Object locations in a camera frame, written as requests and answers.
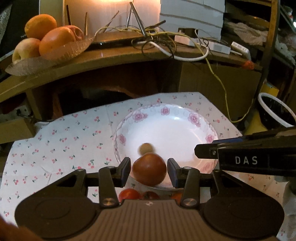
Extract small orange tangerine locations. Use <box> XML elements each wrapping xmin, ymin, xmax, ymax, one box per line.
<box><xmin>171</xmin><ymin>192</ymin><xmax>183</xmax><ymax>204</ymax></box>

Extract small red tomato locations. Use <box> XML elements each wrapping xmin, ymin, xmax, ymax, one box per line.
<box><xmin>141</xmin><ymin>191</ymin><xmax>160</xmax><ymax>200</ymax></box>
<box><xmin>118</xmin><ymin>188</ymin><xmax>141</xmax><ymax>203</ymax></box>

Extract large dark red tomato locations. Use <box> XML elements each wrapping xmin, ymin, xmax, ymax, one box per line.
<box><xmin>132</xmin><ymin>153</ymin><xmax>167</xmax><ymax>187</ymax></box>

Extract brown kiwi fruit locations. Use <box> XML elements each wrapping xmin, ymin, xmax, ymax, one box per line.
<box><xmin>138</xmin><ymin>143</ymin><xmax>154</xmax><ymax>156</ymax></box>

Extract white floral plate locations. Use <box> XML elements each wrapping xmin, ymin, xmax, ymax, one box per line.
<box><xmin>113</xmin><ymin>104</ymin><xmax>218</xmax><ymax>174</ymax></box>

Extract cherry print tablecloth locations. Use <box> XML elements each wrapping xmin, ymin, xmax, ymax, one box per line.
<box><xmin>0</xmin><ymin>91</ymin><xmax>291</xmax><ymax>241</ymax></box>

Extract white adapter box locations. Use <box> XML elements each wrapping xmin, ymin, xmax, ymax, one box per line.
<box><xmin>231</xmin><ymin>41</ymin><xmax>251</xmax><ymax>61</ymax></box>

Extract white power strip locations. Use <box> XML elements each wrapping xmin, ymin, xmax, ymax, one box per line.
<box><xmin>175</xmin><ymin>35</ymin><xmax>231</xmax><ymax>54</ymax></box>

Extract wooden tv cabinet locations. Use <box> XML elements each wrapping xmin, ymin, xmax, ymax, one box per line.
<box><xmin>0</xmin><ymin>29</ymin><xmax>265</xmax><ymax>144</ymax></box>

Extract wooden shelf unit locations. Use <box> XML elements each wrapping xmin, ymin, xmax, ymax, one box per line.
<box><xmin>221</xmin><ymin>1</ymin><xmax>295</xmax><ymax>101</ymax></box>

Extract white stacked boards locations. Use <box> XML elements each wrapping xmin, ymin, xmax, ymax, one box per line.
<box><xmin>159</xmin><ymin>0</ymin><xmax>225</xmax><ymax>40</ymax></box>

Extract black router with antennas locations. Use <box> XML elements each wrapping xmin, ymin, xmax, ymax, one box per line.
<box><xmin>87</xmin><ymin>1</ymin><xmax>166</xmax><ymax>51</ymax></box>

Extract glass leaf fruit dish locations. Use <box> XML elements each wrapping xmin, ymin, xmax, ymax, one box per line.
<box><xmin>5</xmin><ymin>36</ymin><xmax>94</xmax><ymax>76</ymax></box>

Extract red apple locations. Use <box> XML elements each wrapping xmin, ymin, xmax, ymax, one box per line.
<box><xmin>66</xmin><ymin>25</ymin><xmax>84</xmax><ymax>41</ymax></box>

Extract front large orange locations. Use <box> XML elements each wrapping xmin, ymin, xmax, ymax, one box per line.
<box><xmin>39</xmin><ymin>27</ymin><xmax>76</xmax><ymax>56</ymax></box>

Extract large orange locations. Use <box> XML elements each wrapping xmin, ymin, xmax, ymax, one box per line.
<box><xmin>25</xmin><ymin>14</ymin><xmax>57</xmax><ymax>40</ymax></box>
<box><xmin>39</xmin><ymin>27</ymin><xmax>76</xmax><ymax>56</ymax></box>

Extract yellow apple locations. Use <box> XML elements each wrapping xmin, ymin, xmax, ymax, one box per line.
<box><xmin>12</xmin><ymin>38</ymin><xmax>41</xmax><ymax>64</ymax></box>

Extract top large orange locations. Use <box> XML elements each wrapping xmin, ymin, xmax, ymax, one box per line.
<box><xmin>25</xmin><ymin>14</ymin><xmax>57</xmax><ymax>40</ymax></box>

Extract thick white cable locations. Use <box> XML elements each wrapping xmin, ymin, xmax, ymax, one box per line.
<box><xmin>136</xmin><ymin>41</ymin><xmax>210</xmax><ymax>62</ymax></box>

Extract yellow cable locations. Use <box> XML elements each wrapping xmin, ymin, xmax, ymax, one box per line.
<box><xmin>94</xmin><ymin>24</ymin><xmax>258</xmax><ymax>123</ymax></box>

